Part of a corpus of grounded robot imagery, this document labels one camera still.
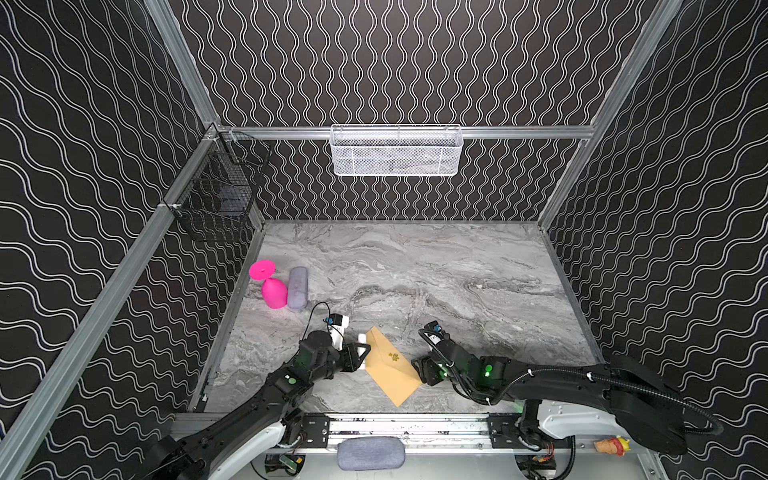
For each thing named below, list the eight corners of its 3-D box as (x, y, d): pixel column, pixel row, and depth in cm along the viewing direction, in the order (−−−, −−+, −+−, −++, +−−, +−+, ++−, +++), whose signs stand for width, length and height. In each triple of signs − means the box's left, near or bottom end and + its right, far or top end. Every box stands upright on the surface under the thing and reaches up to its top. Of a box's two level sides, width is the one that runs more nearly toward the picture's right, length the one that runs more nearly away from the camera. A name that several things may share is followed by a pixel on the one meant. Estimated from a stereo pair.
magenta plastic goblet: (264, 308, 98) (245, 279, 86) (269, 289, 103) (253, 259, 91) (285, 308, 98) (270, 279, 86) (290, 289, 103) (276, 259, 91)
